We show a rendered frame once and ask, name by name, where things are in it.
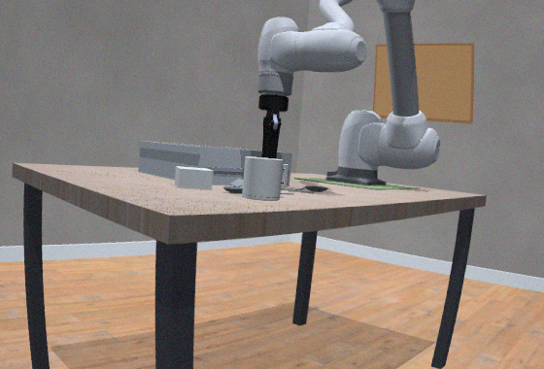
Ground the white mug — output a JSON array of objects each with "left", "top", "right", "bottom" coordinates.
[{"left": 242, "top": 156, "right": 289, "bottom": 201}]

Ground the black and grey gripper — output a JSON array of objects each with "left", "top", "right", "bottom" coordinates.
[{"left": 258, "top": 94, "right": 289, "bottom": 159}]

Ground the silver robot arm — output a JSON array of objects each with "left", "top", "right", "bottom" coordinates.
[{"left": 257, "top": 0, "right": 440, "bottom": 185}]

